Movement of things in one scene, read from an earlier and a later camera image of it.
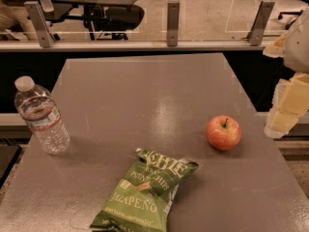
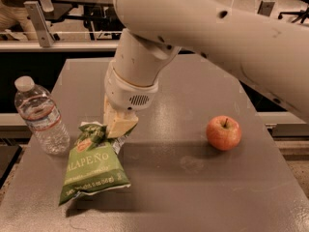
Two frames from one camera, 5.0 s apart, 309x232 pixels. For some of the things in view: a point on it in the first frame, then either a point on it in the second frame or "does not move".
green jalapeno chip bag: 142,199 -> 95,164
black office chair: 107,14 does not move
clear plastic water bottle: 42,116 does not move
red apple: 224,132 does not move
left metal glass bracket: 45,34 does not move
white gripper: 297,47 -> 126,92
